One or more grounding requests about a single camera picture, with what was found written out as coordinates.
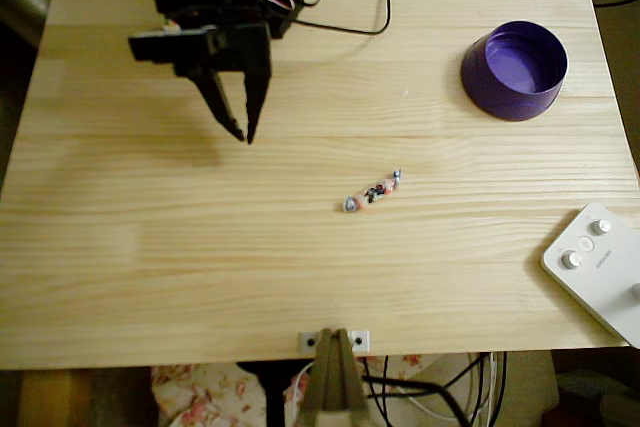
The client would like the pink candy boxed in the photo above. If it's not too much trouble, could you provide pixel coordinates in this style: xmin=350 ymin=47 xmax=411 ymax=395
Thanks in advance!
xmin=342 ymin=168 xmax=404 ymax=214

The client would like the purple bowl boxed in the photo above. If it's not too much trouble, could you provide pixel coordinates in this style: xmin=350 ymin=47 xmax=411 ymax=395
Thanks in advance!
xmin=460 ymin=20 xmax=570 ymax=123

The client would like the floral cushion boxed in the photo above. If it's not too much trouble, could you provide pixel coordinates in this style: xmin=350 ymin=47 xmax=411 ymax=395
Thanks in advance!
xmin=151 ymin=354 xmax=426 ymax=427

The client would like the table clamp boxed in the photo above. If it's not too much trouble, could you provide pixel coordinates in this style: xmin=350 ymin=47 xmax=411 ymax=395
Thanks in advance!
xmin=298 ymin=328 xmax=372 ymax=427

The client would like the black stand pole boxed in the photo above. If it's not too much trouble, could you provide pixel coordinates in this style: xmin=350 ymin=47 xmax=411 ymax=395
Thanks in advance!
xmin=236 ymin=360 xmax=287 ymax=427

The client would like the white control box with knobs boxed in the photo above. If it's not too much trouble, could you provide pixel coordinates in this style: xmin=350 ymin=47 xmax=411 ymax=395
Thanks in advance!
xmin=540 ymin=202 xmax=640 ymax=350

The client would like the white screw bracket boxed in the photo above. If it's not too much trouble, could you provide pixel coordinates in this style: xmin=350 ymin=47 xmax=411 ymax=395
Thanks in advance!
xmin=298 ymin=330 xmax=372 ymax=352

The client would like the thick black cable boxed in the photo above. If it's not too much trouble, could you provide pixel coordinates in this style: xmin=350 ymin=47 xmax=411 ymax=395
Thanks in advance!
xmin=362 ymin=372 xmax=472 ymax=427

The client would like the white cable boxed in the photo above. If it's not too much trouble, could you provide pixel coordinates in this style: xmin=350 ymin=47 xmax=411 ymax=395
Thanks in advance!
xmin=399 ymin=351 xmax=497 ymax=423

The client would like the thin black cable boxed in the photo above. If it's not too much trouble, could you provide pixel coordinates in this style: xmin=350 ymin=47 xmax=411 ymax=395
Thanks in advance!
xmin=439 ymin=351 xmax=509 ymax=427

